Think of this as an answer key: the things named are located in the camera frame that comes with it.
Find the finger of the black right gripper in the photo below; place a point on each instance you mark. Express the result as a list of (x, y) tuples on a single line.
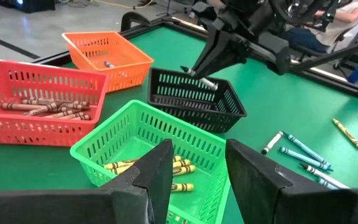
[(235, 53), (213, 53)]

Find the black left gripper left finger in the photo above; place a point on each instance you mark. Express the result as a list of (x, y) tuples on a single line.
[(73, 208)]

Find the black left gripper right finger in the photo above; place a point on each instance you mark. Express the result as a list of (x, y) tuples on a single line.
[(291, 208)]

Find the white-wrapped black crayon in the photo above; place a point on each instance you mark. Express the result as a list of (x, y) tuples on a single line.
[(208, 84), (325, 176)]

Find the white crayon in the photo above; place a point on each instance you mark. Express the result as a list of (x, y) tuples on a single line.
[(272, 143)]

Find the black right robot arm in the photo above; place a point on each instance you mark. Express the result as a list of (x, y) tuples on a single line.
[(291, 12)]

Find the black plastic basket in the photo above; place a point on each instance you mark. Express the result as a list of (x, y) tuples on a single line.
[(197, 118)]

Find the red plastic basket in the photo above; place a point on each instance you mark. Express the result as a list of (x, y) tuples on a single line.
[(42, 130)]

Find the person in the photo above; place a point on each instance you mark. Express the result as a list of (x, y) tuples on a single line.
[(322, 28)]

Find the orange plastic basket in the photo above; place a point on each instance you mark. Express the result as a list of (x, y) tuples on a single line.
[(120, 56)]

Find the green plastic basket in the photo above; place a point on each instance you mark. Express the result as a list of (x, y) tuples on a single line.
[(129, 130)]

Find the black computer case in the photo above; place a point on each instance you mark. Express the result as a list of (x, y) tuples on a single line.
[(26, 4)]

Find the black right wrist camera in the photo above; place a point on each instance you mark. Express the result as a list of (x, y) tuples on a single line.
[(275, 53)]

